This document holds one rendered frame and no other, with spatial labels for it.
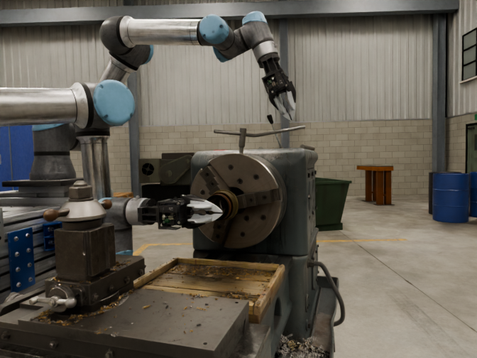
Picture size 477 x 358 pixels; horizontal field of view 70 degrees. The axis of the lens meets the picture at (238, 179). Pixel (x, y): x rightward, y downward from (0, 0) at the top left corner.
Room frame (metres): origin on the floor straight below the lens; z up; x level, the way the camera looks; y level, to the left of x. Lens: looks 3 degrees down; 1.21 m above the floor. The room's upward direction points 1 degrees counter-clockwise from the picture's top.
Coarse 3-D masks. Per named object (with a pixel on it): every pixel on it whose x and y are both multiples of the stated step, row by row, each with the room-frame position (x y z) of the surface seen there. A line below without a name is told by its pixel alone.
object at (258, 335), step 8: (248, 328) 0.57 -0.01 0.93; (256, 328) 0.57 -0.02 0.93; (264, 328) 0.57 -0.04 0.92; (248, 336) 0.54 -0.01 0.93; (256, 336) 0.54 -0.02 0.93; (264, 336) 0.54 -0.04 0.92; (0, 344) 0.54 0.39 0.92; (8, 344) 0.53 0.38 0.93; (240, 344) 0.52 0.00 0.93; (248, 344) 0.52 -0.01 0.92; (256, 344) 0.52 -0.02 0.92; (264, 344) 0.53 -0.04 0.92; (0, 352) 0.52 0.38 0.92; (8, 352) 0.52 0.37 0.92; (16, 352) 0.51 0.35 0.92; (24, 352) 0.51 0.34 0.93; (32, 352) 0.51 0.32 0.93; (40, 352) 0.51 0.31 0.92; (48, 352) 0.51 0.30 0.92; (56, 352) 0.51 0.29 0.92; (232, 352) 0.49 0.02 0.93; (240, 352) 0.49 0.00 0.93; (248, 352) 0.49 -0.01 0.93; (256, 352) 0.49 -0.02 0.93; (264, 352) 0.53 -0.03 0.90
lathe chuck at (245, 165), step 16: (224, 160) 1.11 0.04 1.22; (240, 160) 1.10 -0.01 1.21; (256, 160) 1.08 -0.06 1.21; (224, 176) 1.11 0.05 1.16; (240, 176) 1.10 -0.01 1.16; (256, 176) 1.09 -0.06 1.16; (272, 176) 1.07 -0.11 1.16; (192, 192) 1.15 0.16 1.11; (208, 192) 1.13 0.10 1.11; (256, 208) 1.08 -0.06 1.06; (272, 208) 1.07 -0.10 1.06; (208, 224) 1.13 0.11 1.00; (240, 224) 1.10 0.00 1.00; (256, 224) 1.08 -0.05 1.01; (272, 224) 1.07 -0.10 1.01; (240, 240) 1.10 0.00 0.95; (256, 240) 1.08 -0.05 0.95
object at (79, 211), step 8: (96, 200) 0.58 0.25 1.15; (72, 208) 0.55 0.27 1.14; (80, 208) 0.55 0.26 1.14; (88, 208) 0.56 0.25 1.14; (96, 208) 0.57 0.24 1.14; (72, 216) 0.54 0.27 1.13; (80, 216) 0.55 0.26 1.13; (88, 216) 0.55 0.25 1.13; (96, 216) 0.56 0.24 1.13; (104, 216) 0.58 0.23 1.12
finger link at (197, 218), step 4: (216, 212) 0.88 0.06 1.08; (192, 216) 0.89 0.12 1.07; (196, 216) 0.89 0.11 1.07; (200, 216) 0.88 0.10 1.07; (204, 216) 0.88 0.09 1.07; (208, 216) 0.88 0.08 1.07; (212, 216) 0.87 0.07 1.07; (216, 216) 0.87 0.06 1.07; (220, 216) 0.87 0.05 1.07; (188, 220) 0.87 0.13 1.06; (192, 220) 0.87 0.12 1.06; (196, 220) 0.86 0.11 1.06; (200, 220) 0.86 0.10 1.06; (204, 220) 0.85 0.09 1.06; (208, 220) 0.86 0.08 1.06; (212, 220) 0.87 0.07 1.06
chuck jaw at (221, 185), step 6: (204, 168) 1.09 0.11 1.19; (210, 168) 1.10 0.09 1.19; (204, 174) 1.10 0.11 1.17; (210, 174) 1.09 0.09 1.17; (216, 174) 1.11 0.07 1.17; (204, 180) 1.09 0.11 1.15; (210, 180) 1.07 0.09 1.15; (216, 180) 1.06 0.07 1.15; (222, 180) 1.11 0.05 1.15; (210, 186) 1.07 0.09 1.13; (216, 186) 1.04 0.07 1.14; (222, 186) 1.07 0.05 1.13; (228, 186) 1.11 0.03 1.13; (210, 192) 1.04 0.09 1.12
